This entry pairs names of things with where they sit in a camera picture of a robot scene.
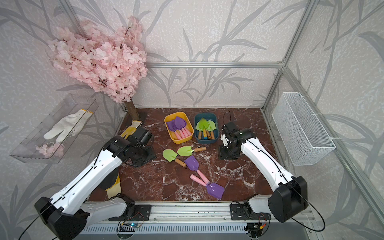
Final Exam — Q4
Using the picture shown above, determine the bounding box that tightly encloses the purple square shovel pink handle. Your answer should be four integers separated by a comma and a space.
185, 156, 211, 184
172, 120, 186, 139
190, 175, 225, 200

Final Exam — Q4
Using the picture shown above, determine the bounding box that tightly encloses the green trowel yellow handle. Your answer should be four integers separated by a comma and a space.
198, 118, 209, 140

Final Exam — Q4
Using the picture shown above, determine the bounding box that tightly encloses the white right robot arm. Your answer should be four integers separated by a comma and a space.
219, 122, 308, 223

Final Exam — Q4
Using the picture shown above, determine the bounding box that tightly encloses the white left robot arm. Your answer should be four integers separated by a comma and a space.
35, 127, 156, 240

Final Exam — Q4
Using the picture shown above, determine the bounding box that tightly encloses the dark teal storage box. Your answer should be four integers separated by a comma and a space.
194, 113, 220, 144

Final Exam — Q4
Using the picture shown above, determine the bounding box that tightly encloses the yellow storage box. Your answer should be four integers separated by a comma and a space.
164, 111, 195, 145

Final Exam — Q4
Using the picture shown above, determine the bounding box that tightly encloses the yellow rubber glove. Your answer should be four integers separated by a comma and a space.
120, 121, 143, 139

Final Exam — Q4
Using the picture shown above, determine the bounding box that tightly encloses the black and yellow glove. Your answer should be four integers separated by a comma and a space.
99, 168, 122, 199

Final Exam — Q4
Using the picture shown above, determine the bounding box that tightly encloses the white cotton glove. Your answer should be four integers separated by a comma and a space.
44, 109, 93, 144

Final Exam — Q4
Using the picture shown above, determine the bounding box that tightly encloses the pink blossom sprig on shelf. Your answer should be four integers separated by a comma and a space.
36, 143, 65, 158

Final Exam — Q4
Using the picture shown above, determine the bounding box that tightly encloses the pink cherry blossom tree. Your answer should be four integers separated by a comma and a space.
49, 17, 148, 121

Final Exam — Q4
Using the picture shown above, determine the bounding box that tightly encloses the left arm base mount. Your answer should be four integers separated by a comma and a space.
109, 194, 152, 222

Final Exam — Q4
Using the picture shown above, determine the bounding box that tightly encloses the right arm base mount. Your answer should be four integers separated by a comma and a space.
230, 195, 272, 221

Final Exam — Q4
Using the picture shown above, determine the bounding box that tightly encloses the white wire mesh basket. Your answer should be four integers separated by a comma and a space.
272, 92, 336, 166

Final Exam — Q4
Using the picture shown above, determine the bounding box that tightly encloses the aluminium front rail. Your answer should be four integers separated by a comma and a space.
62, 200, 316, 224

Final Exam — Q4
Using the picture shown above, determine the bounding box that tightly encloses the clear acrylic wall shelf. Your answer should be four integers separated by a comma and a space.
10, 94, 99, 164

